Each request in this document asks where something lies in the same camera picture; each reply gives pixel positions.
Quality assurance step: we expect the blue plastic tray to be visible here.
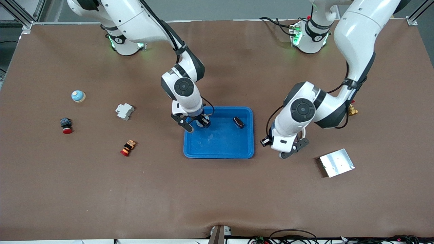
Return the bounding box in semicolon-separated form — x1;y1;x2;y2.
183;106;255;159

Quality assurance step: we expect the silver metal plate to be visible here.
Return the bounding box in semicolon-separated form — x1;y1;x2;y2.
318;148;355;178

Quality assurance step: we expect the white circuit breaker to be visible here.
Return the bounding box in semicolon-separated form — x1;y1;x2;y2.
115;103;135;121

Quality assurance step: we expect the orange red push button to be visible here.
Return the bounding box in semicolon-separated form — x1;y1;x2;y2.
120;140;137;157

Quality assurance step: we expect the grey metal table clamp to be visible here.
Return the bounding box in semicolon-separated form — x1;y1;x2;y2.
210;225;232;244

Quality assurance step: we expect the black red emergency push button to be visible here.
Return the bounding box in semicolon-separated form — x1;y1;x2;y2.
60;117;73;135

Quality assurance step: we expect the black cable bundle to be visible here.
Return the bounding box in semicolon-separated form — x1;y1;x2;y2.
248;229;319;244
339;235;434;244

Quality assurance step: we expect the black left arm base cable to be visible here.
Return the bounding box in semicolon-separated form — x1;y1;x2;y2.
259;16;299;36

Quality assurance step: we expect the aluminium frame beam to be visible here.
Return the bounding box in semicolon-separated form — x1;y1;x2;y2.
407;0;429;26
5;0;46;34

